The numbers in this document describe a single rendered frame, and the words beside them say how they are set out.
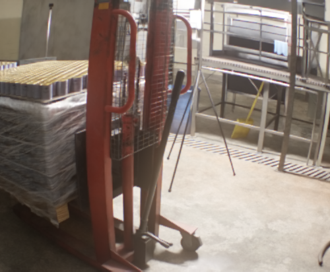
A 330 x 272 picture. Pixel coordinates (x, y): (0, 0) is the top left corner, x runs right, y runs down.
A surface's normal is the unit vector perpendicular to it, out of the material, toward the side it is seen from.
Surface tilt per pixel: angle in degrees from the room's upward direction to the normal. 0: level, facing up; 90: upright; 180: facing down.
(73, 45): 90
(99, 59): 90
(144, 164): 90
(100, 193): 90
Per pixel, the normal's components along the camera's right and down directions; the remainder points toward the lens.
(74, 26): -0.51, 0.24
